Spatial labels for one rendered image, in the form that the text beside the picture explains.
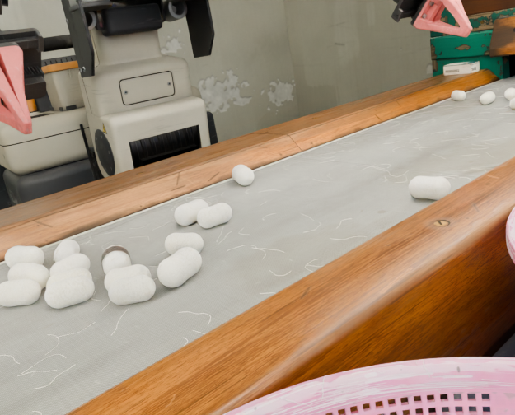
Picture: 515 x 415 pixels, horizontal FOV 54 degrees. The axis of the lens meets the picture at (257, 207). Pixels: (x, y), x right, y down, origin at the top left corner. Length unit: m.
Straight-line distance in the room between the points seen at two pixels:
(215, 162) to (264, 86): 2.38
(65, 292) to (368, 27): 2.40
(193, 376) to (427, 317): 0.13
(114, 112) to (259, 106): 1.94
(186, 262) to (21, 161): 0.99
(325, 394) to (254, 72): 2.81
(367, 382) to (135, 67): 0.98
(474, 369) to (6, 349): 0.27
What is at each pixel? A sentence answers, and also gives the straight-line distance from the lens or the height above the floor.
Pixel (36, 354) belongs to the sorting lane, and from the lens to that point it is 0.33.
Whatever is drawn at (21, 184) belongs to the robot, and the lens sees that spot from 1.33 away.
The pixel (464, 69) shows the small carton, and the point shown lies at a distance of 1.13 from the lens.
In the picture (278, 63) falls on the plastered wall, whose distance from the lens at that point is 3.07.
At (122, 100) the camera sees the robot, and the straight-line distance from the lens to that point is 1.11.
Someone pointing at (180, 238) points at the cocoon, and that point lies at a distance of 0.40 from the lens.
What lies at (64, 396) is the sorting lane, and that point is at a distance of 0.29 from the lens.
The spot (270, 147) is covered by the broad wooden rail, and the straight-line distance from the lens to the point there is 0.68.
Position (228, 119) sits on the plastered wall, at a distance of 2.86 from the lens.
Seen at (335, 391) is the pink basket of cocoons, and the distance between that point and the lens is 0.20.
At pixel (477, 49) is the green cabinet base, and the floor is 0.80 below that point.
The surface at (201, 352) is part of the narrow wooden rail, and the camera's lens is 0.23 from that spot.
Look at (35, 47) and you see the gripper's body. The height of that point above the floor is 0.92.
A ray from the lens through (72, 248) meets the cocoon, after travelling 0.45.
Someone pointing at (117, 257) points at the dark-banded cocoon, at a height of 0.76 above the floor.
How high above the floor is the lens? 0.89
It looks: 18 degrees down
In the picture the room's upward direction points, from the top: 10 degrees counter-clockwise
